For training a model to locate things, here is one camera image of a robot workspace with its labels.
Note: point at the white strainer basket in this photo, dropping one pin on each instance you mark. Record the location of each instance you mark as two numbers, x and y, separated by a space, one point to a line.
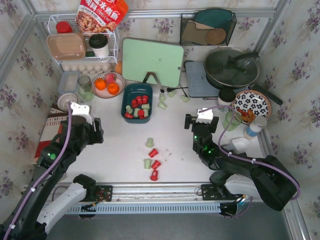
65 99

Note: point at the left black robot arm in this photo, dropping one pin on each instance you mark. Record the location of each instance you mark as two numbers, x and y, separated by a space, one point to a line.
32 219

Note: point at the clear lidded container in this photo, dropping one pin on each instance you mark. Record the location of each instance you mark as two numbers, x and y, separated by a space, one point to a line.
68 82

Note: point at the white plastic scoop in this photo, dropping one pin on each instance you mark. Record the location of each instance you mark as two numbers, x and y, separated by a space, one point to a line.
238 145

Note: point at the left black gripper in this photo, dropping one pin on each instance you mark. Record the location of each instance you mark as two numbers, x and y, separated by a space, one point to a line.
97 131

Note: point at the green glass cup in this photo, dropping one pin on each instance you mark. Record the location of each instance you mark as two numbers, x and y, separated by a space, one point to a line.
229 124
86 93

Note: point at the green glass cup right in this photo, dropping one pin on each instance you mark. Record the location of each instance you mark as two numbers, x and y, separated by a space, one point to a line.
229 124

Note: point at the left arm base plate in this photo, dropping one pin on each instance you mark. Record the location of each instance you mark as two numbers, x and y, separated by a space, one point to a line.
101 193

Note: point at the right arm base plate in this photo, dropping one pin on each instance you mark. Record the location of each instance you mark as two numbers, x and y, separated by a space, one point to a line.
213 192

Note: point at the teal plastic storage basket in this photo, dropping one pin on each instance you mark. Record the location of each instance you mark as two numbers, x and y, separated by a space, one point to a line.
131 92

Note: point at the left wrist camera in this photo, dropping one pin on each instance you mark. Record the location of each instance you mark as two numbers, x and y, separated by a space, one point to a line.
83 111

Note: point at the pink fruit bowl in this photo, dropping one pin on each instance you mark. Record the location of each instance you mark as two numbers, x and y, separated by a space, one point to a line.
104 94

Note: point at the grey glass cup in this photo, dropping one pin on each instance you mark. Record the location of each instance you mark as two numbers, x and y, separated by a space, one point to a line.
84 82

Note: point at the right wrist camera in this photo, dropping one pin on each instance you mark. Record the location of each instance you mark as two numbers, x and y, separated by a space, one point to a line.
204 116

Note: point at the black lid seasoning jar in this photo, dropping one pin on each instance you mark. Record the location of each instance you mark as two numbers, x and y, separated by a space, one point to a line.
225 98

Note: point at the red coffee capsule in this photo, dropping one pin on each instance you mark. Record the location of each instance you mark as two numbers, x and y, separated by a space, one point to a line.
128 115
154 175
139 100
145 99
141 113
153 153
156 164
134 103

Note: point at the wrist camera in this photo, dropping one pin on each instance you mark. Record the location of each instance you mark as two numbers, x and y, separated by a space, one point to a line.
204 116
83 111

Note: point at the grey induction cooker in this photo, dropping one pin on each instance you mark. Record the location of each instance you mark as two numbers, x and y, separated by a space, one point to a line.
198 85

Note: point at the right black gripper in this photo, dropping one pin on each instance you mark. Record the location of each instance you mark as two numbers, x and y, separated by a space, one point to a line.
200 126

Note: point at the pink peach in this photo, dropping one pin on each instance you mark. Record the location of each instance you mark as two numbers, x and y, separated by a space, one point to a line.
110 77

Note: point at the striped red cloth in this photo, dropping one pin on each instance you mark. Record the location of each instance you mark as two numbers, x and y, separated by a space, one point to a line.
52 127

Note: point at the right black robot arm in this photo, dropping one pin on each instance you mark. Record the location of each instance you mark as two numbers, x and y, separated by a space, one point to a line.
273 182

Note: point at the carrot pieces on plate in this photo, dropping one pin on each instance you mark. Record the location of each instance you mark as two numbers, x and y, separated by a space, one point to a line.
247 116

